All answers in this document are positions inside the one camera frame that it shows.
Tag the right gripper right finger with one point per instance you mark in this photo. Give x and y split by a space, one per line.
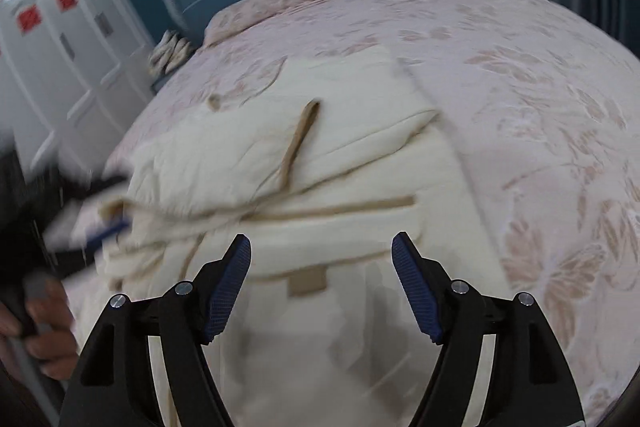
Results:
530 381

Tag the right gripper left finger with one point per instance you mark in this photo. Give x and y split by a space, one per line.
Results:
113 383

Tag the cream quilted jacket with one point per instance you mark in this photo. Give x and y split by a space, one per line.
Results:
320 171

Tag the pile of cream clothes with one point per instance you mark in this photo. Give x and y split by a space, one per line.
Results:
171 52

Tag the person's left hand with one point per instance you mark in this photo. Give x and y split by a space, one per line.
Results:
56 348

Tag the white wardrobe with red decals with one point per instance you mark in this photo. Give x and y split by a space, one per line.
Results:
73 78

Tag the pink butterfly bed quilt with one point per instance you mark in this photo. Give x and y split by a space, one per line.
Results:
541 109

